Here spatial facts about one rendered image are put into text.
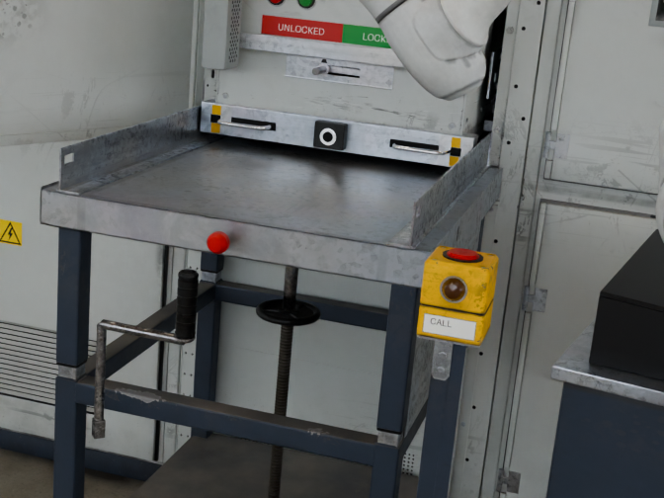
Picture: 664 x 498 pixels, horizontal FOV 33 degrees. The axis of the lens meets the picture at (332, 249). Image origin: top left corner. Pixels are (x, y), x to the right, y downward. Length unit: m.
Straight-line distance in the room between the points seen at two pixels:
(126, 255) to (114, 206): 0.78
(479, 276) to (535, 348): 0.97
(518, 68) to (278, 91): 0.46
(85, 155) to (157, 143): 0.27
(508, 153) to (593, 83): 0.21
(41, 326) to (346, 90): 0.96
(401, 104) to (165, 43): 0.52
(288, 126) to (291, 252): 0.57
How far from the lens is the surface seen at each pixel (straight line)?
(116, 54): 2.28
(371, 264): 1.62
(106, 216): 1.76
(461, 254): 1.37
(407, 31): 1.69
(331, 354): 2.43
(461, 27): 1.67
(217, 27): 2.10
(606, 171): 2.21
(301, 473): 2.41
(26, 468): 2.78
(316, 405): 2.48
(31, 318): 2.69
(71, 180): 1.81
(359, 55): 2.09
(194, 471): 2.39
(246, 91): 2.21
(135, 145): 2.00
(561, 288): 2.27
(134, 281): 2.53
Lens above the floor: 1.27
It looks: 16 degrees down
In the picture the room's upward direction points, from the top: 5 degrees clockwise
